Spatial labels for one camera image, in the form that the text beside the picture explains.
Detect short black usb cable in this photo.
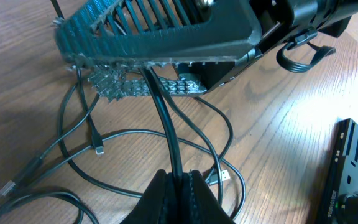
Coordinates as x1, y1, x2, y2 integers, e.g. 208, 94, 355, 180
0, 0, 232, 197

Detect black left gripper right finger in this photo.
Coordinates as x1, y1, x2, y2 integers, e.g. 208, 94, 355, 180
180, 170, 234, 224

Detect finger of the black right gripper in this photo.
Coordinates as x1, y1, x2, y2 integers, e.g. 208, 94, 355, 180
87, 68, 207, 101
55, 1, 252, 68

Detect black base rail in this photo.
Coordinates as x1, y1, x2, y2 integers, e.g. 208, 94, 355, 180
315, 118, 358, 223

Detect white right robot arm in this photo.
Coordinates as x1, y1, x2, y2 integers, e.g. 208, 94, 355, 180
55, 0, 358, 100

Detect long black usb cable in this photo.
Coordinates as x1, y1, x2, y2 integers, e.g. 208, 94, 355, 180
0, 67, 248, 224

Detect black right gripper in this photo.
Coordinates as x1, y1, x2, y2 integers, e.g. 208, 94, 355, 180
175, 0, 316, 91

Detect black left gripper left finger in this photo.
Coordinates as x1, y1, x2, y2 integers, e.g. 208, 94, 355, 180
121, 170, 178, 224

